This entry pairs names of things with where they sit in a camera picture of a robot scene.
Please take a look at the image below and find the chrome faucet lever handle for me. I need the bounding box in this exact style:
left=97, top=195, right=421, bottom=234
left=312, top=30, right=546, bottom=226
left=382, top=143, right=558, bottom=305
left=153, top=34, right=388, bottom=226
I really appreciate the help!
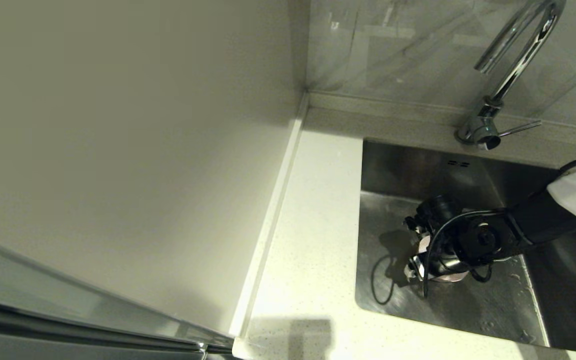
left=498, top=119, right=542, bottom=138

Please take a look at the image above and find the stainless steel sink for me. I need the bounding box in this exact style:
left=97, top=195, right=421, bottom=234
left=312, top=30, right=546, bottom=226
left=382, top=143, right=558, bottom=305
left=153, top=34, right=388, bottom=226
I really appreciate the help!
left=354, top=137, right=576, bottom=357

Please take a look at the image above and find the white cabinet side panel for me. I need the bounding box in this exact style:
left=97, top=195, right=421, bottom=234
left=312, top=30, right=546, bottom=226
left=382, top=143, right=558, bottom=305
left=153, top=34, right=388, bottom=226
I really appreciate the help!
left=0, top=0, right=310, bottom=337

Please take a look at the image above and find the chrome gooseneck faucet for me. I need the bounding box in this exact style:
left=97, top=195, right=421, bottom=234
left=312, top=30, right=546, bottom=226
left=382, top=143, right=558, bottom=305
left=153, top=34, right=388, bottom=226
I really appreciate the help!
left=455, top=0, right=567, bottom=151

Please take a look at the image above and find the pink bowl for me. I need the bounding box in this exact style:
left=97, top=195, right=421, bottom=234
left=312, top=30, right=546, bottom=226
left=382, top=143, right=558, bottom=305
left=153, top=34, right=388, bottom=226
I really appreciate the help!
left=417, top=235, right=470, bottom=284

